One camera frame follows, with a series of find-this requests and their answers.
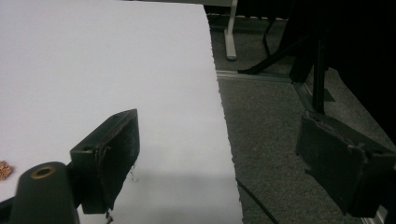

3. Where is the white metal table frame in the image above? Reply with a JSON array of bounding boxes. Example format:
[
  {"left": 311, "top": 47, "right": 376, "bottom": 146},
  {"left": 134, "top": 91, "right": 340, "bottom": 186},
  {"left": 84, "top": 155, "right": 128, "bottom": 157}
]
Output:
[{"left": 204, "top": 0, "right": 239, "bottom": 62}]

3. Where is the white table mat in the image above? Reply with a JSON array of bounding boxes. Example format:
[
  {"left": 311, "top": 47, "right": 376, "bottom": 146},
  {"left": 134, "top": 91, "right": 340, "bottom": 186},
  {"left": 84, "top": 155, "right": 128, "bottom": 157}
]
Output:
[{"left": 0, "top": 0, "right": 245, "bottom": 224}]

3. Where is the copper scouring ball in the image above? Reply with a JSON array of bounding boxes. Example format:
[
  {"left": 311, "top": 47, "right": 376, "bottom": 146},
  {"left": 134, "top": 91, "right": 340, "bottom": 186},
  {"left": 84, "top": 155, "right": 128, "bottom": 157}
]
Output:
[{"left": 0, "top": 160, "right": 14, "bottom": 181}]

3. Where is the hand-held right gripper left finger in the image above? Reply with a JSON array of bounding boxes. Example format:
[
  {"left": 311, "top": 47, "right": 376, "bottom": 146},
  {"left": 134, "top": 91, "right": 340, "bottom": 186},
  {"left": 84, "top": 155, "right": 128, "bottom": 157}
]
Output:
[{"left": 69, "top": 108, "right": 141, "bottom": 216}]

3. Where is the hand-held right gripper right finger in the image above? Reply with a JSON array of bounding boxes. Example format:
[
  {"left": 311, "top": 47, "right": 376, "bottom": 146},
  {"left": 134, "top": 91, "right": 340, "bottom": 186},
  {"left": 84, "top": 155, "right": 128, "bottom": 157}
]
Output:
[{"left": 295, "top": 110, "right": 396, "bottom": 218}]

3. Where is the thin black cable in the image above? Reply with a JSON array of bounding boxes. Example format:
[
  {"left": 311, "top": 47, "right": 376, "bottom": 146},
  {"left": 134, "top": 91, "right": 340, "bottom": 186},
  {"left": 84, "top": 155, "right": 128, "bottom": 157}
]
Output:
[{"left": 235, "top": 177, "right": 280, "bottom": 224}]

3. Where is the black looped cable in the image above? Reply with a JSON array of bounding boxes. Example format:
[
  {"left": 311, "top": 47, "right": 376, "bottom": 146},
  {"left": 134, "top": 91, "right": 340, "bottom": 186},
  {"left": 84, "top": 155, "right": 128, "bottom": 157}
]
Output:
[{"left": 262, "top": 17, "right": 277, "bottom": 59}]

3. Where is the metal floor rail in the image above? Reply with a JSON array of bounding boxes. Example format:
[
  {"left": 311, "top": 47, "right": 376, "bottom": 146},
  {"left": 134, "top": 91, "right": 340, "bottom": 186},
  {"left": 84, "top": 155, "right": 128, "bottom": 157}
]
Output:
[
  {"left": 216, "top": 70, "right": 294, "bottom": 84},
  {"left": 292, "top": 81, "right": 316, "bottom": 112}
]

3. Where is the black tripod stand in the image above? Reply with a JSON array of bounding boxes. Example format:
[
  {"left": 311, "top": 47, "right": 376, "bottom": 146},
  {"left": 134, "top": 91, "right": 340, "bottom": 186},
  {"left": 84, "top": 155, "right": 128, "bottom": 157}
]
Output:
[{"left": 237, "top": 31, "right": 336, "bottom": 115}]

